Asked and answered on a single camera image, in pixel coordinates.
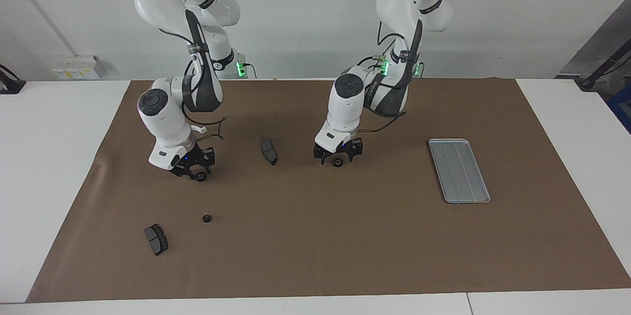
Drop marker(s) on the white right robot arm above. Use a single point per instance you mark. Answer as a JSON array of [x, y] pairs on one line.
[[162, 118]]

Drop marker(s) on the short dark grey brake pad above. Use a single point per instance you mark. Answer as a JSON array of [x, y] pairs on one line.
[[156, 239]]

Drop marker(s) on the white wall outlet box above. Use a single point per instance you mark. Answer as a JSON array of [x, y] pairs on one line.
[[79, 68]]

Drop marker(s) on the blue crate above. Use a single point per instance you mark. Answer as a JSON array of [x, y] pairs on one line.
[[623, 108]]

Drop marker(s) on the black clamp mount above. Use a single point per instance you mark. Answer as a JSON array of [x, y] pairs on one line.
[[10, 86]]

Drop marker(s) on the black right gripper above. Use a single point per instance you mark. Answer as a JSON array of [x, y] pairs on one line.
[[190, 159]]

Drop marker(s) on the small black bearing gear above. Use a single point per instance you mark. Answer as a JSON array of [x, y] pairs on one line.
[[206, 217]]

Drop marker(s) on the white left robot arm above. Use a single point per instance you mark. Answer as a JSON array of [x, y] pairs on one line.
[[347, 103]]

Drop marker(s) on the long dark grey brake pad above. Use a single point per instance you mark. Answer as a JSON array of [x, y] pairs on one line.
[[268, 151]]

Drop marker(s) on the dark grey metal frame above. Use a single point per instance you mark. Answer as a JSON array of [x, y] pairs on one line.
[[606, 44]]

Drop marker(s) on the white wall conduit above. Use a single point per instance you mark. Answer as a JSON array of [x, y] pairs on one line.
[[43, 8]]

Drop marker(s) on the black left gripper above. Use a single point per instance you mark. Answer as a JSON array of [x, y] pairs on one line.
[[340, 151]]

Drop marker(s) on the silver metal tray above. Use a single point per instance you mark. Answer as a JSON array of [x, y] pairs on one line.
[[458, 172]]

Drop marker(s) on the brown table mat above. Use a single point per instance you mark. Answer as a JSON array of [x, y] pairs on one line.
[[315, 236]]

